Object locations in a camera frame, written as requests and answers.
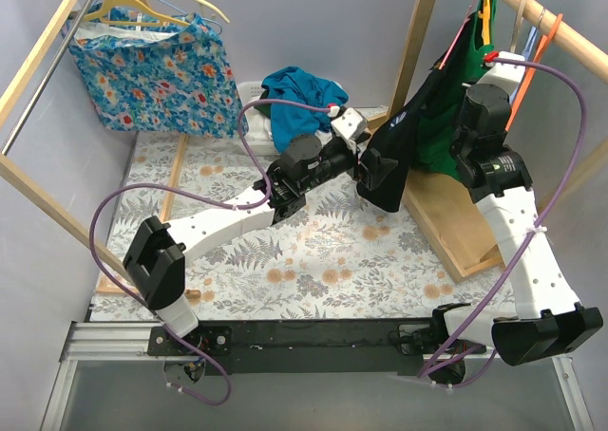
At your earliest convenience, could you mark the left wooden clothes rack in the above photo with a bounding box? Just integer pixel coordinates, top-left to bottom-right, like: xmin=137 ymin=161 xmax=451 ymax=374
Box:
xmin=1 ymin=0 xmax=134 ymax=308

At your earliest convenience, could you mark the light blue hanger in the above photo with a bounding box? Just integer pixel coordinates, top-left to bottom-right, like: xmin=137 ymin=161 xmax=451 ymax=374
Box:
xmin=522 ymin=9 xmax=546 ymax=61

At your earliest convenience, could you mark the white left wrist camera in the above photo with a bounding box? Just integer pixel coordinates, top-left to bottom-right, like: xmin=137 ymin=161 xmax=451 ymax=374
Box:
xmin=328 ymin=105 xmax=368 ymax=153

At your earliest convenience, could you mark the wooden clothes rack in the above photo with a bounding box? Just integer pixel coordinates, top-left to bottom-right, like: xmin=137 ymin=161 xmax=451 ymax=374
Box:
xmin=384 ymin=0 xmax=607 ymax=283
xmin=1 ymin=0 xmax=134 ymax=308

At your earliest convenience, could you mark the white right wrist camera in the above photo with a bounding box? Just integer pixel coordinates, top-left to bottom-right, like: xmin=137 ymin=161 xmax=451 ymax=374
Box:
xmin=478 ymin=51 xmax=526 ymax=96

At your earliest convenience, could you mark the orange plastic hanger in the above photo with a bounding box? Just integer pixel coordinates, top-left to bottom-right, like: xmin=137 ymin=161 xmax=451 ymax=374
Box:
xmin=505 ymin=14 xmax=563 ymax=131

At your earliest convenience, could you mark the white perforated plastic basket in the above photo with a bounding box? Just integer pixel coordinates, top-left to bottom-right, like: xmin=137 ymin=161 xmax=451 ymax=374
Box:
xmin=236 ymin=80 xmax=333 ymax=158

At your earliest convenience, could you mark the white floral print t-shirt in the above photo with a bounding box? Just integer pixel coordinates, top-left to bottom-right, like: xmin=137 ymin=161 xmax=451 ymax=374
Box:
xmin=245 ymin=110 xmax=274 ymax=149

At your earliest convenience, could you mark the right wooden clothes rack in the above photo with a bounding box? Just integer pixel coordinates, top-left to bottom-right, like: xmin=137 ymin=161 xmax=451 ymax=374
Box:
xmin=384 ymin=0 xmax=607 ymax=283

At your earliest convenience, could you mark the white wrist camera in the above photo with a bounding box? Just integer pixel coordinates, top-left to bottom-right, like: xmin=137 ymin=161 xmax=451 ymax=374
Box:
xmin=328 ymin=105 xmax=368 ymax=153
xmin=478 ymin=51 xmax=526 ymax=96

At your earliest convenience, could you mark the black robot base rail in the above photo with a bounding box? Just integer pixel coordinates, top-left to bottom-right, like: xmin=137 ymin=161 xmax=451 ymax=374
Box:
xmin=147 ymin=319 xmax=485 ymax=378

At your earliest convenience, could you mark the blue floral garment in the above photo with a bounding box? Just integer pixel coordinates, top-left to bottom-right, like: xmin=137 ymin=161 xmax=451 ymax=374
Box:
xmin=68 ymin=8 xmax=242 ymax=138

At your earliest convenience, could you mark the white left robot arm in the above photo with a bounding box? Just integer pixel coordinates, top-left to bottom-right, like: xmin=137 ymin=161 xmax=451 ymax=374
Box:
xmin=123 ymin=133 xmax=371 ymax=355

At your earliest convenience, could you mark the black t-shirt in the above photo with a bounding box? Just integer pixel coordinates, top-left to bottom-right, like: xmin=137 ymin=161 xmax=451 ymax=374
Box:
xmin=355 ymin=15 xmax=481 ymax=215

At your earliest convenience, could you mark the right wooden rack base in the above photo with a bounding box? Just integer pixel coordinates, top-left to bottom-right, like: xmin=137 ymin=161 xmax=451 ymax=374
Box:
xmin=379 ymin=170 xmax=504 ymax=283

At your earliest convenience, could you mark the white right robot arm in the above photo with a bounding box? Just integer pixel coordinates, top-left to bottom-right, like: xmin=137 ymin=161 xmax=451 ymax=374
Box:
xmin=398 ymin=82 xmax=603 ymax=366

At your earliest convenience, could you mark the metal rod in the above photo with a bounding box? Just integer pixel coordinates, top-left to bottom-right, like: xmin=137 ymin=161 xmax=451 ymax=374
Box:
xmin=1 ymin=0 xmax=94 ymax=157

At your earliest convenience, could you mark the yellow plastic hanger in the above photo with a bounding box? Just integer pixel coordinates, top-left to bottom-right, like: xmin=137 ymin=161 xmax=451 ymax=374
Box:
xmin=83 ymin=0 xmax=189 ymax=28

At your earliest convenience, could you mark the blue t-shirt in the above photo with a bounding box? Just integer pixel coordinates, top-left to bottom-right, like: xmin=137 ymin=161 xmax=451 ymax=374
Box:
xmin=260 ymin=65 xmax=351 ymax=155

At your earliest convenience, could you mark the beige wooden hanger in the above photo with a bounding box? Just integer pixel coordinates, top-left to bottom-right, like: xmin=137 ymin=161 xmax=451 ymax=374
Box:
xmin=509 ymin=0 xmax=527 ymax=53

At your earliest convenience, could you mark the floral patterned table mat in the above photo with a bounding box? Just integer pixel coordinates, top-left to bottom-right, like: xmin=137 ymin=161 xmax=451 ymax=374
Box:
xmin=89 ymin=133 xmax=502 ymax=321

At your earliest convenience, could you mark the bright green t-shirt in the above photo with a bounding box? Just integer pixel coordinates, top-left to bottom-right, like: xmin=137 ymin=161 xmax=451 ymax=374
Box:
xmin=412 ymin=1 xmax=494 ymax=179

